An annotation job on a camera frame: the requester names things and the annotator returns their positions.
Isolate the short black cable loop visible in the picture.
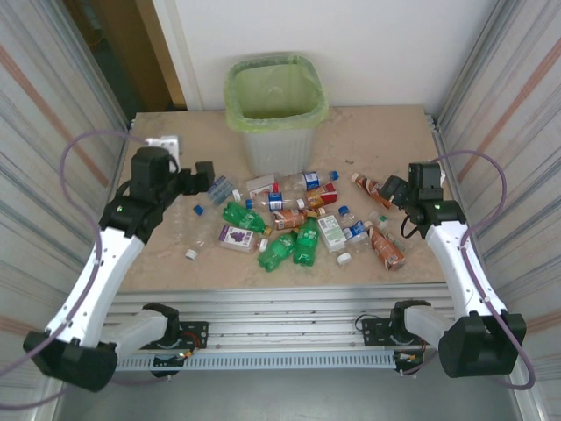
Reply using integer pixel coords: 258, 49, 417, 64
401, 211, 427, 240

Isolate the ribbed metal side panel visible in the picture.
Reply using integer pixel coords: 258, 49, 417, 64
0, 0, 132, 396
431, 0, 561, 421

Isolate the small water bottle blue label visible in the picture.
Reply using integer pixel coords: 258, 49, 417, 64
337, 205, 373, 255

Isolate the aluminium rail base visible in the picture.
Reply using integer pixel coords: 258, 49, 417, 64
103, 282, 459, 352

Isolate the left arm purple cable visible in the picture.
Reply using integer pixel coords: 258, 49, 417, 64
0, 129, 172, 411

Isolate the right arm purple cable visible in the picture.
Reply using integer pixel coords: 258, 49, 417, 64
401, 150, 538, 391

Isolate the clear bottle red label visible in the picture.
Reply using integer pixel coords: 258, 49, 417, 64
231, 173, 282, 203

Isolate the wooden door frame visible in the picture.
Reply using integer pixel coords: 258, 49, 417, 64
116, 0, 188, 113

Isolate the crushed clear bottle white cap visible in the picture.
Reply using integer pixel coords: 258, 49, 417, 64
184, 230, 216, 261

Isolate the orange red label bottle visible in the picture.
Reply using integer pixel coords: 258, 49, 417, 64
295, 182, 339, 211

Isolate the slotted grey cable duct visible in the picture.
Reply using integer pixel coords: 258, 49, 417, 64
116, 350, 395, 373

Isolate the green plastic bin liner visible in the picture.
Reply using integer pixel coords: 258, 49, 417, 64
224, 53, 330, 135

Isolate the clear bottle small green label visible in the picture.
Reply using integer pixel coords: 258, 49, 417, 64
368, 210, 407, 246

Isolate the ribbed clear plastic bottle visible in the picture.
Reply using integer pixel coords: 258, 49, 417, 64
205, 175, 236, 207

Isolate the purple grape label bottle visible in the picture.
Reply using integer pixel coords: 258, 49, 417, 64
217, 225, 270, 254

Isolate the green plastic bottle yellow cap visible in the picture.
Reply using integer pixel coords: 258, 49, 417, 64
222, 201, 273, 234
292, 211, 320, 269
256, 227, 302, 274

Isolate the translucent grey waste bin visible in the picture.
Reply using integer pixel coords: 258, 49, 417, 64
224, 53, 330, 177

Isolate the green white label bottle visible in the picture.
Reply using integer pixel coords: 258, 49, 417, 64
316, 214, 353, 266

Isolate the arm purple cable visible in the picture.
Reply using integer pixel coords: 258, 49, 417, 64
0, 129, 172, 411
401, 150, 538, 391

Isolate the brown label bottle white cap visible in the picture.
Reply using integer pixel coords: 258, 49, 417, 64
271, 206, 328, 232
365, 220, 408, 272

